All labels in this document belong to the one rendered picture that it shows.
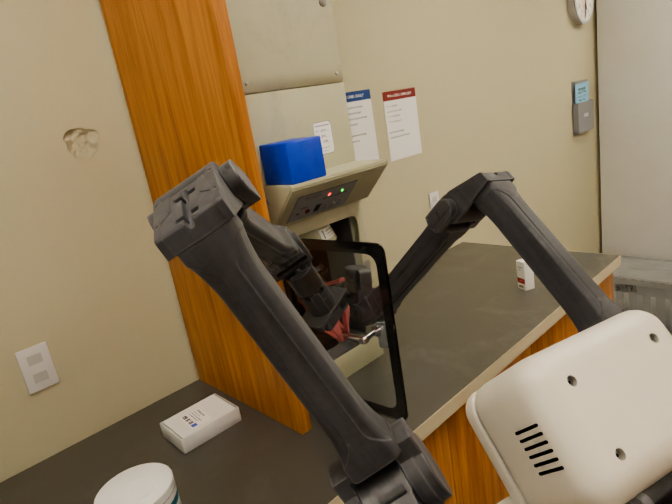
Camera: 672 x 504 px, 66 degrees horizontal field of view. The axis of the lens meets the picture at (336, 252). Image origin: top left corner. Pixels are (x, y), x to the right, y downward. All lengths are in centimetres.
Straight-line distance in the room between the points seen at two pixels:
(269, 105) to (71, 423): 96
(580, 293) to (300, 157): 61
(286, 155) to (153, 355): 77
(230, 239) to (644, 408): 42
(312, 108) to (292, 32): 18
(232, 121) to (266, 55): 23
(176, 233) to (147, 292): 106
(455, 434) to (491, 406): 85
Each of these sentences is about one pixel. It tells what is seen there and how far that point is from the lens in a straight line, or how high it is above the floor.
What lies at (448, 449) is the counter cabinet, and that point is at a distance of 143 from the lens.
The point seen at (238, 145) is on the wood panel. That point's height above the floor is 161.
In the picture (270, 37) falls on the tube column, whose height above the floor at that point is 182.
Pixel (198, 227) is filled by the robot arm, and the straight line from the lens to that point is 49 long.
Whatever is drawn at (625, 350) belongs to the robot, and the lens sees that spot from 61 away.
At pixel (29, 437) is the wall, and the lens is 156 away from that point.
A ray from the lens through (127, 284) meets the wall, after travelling 153.
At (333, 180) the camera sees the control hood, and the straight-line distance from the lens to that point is 118.
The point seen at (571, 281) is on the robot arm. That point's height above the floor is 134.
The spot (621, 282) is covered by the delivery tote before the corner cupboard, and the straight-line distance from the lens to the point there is 377.
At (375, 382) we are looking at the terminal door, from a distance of 116.
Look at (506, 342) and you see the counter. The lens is 156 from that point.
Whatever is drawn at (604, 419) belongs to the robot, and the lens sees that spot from 56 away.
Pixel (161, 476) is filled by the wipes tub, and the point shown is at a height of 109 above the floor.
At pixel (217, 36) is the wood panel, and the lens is 108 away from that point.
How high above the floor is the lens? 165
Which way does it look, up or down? 16 degrees down
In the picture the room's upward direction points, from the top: 10 degrees counter-clockwise
